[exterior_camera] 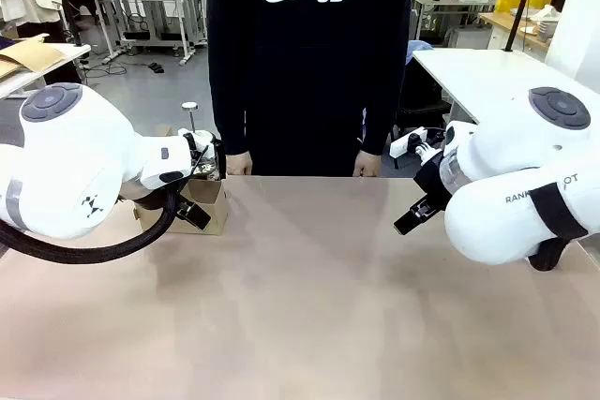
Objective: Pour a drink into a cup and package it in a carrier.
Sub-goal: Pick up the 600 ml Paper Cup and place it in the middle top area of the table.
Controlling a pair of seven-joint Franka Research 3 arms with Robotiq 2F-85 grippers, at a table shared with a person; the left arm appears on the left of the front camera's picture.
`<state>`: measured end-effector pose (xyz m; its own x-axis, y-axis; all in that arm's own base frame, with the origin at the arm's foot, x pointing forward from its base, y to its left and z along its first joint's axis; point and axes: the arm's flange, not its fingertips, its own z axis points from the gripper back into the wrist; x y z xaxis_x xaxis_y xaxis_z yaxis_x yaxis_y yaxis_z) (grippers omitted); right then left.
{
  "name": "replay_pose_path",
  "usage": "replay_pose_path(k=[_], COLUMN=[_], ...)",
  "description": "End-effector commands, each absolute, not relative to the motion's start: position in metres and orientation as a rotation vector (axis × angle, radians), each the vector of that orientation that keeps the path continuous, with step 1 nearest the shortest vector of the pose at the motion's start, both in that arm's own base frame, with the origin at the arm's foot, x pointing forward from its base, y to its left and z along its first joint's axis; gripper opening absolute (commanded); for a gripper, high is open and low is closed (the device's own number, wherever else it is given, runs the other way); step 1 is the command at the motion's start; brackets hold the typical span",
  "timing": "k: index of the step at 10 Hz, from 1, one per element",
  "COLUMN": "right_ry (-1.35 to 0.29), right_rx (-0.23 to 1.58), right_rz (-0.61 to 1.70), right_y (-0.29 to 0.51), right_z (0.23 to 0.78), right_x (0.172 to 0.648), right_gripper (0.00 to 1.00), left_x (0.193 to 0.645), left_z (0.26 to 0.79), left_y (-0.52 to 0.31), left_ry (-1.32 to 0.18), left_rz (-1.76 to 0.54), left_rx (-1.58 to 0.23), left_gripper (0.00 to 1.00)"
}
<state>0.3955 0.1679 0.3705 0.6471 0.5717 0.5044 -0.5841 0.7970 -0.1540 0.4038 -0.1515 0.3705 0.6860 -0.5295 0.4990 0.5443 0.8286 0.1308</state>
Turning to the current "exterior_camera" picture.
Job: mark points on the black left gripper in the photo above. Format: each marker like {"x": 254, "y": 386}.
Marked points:
{"x": 150, "y": 197}

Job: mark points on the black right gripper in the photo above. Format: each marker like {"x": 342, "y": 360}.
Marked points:
{"x": 433, "y": 180}

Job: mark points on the person's right forearm black sleeve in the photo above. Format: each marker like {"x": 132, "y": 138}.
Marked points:
{"x": 232, "y": 114}

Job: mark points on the person's left forearm black sleeve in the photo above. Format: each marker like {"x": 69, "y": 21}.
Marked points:
{"x": 379, "y": 114}

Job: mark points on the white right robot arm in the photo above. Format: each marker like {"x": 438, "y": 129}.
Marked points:
{"x": 515, "y": 147}

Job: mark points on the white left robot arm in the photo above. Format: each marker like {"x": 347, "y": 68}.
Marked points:
{"x": 70, "y": 161}

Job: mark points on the brown cardboard cup carrier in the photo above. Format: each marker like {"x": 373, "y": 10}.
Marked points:
{"x": 218, "y": 217}

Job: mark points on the person's right hand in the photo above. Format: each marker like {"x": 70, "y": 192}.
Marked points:
{"x": 240, "y": 165}

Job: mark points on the person's left hand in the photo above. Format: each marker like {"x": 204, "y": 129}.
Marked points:
{"x": 366, "y": 165}

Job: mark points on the white power strip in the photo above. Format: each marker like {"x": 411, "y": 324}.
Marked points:
{"x": 398, "y": 146}

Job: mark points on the metal stand with round top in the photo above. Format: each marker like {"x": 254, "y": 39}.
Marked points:
{"x": 190, "y": 106}

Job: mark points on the black chair under side table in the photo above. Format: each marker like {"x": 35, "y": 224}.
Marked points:
{"x": 422, "y": 91}

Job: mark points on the black items on floor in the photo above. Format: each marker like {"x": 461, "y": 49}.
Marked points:
{"x": 156, "y": 67}

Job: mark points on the white side table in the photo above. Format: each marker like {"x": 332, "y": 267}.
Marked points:
{"x": 469, "y": 72}

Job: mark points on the person in black Nike hoodie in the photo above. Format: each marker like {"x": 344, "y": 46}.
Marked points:
{"x": 304, "y": 91}

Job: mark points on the blue cloth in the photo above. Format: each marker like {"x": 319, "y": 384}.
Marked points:
{"x": 417, "y": 46}

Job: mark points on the wooden table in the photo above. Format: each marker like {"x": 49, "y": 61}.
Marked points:
{"x": 506, "y": 20}

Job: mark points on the black slanted pole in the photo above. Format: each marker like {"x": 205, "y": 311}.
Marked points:
{"x": 518, "y": 16}

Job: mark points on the stack of white bowls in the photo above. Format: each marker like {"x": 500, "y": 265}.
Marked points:
{"x": 546, "y": 27}

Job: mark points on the brown cardboard sheets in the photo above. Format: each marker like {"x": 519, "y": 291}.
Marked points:
{"x": 28, "y": 55}

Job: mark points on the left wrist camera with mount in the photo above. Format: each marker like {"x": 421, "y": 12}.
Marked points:
{"x": 218, "y": 156}

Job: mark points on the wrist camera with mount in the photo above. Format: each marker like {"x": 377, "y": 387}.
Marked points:
{"x": 218, "y": 156}
{"x": 415, "y": 142}

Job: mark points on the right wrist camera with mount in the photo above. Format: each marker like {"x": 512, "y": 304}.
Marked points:
{"x": 415, "y": 142}

